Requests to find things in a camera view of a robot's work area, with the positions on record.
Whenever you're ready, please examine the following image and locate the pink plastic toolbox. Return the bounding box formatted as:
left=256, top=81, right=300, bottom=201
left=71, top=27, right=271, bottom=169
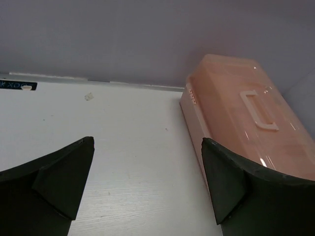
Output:
left=180, top=54, right=315, bottom=186

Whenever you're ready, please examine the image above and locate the dark blue corner label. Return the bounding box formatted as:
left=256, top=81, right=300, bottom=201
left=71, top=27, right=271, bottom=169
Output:
left=0, top=79, right=37, bottom=90

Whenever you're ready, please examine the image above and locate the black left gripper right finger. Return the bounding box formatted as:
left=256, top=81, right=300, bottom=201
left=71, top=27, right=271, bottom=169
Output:
left=201, top=138, right=315, bottom=236

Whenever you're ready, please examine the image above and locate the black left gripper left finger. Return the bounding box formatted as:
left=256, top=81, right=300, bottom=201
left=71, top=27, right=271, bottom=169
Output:
left=0, top=137, right=95, bottom=236

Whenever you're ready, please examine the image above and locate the small clear tape scrap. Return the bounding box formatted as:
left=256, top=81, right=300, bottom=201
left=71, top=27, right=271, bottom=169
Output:
left=85, top=92, right=94, bottom=101

